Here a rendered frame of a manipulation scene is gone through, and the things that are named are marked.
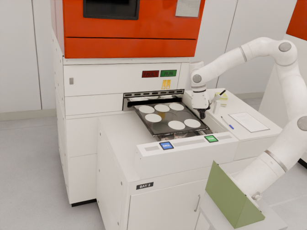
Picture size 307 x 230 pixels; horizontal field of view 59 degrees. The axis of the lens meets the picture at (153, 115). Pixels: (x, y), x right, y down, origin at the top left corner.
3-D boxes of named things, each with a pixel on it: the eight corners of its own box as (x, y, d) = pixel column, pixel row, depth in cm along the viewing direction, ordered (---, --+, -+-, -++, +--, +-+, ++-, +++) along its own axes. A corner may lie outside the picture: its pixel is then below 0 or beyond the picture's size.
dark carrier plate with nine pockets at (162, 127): (134, 106, 179) (134, 105, 179) (180, 102, 192) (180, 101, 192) (154, 135, 152) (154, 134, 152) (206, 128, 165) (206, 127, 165)
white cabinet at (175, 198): (95, 206, 217) (97, 117, 177) (199, 182, 254) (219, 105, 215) (118, 284, 167) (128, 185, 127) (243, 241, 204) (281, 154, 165)
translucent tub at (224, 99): (212, 100, 184) (214, 91, 181) (223, 101, 185) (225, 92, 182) (214, 106, 178) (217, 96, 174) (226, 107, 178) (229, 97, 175)
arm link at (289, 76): (293, 146, 112) (294, 157, 125) (327, 141, 107) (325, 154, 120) (270, 50, 135) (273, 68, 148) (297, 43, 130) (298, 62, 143)
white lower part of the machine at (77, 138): (58, 156, 264) (53, 76, 224) (138, 144, 296) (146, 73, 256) (69, 212, 209) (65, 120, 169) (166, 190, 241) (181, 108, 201)
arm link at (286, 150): (286, 175, 118) (329, 139, 117) (283, 164, 104) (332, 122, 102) (265, 156, 126) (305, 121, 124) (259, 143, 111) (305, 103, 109)
